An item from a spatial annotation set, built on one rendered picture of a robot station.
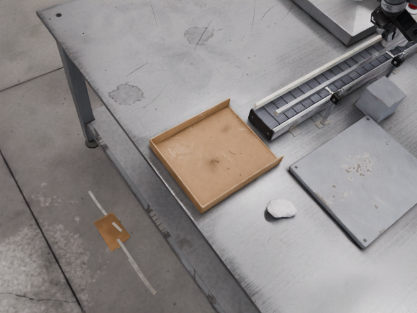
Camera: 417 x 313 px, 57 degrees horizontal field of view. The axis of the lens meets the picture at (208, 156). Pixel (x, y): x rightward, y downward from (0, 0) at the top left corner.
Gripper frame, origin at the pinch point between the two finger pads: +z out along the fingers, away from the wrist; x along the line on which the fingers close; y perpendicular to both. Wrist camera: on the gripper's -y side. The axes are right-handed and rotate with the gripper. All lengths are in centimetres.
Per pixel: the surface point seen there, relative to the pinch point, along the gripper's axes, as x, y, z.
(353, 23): 1.5, 16.3, 5.3
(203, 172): 77, -3, -33
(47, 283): 168, 24, 11
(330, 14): 5.0, 24.7, 3.3
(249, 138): 60, -1, -23
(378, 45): 2.2, 3.2, 4.9
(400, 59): 6.7, -9.5, -8.0
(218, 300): 111, -28, 18
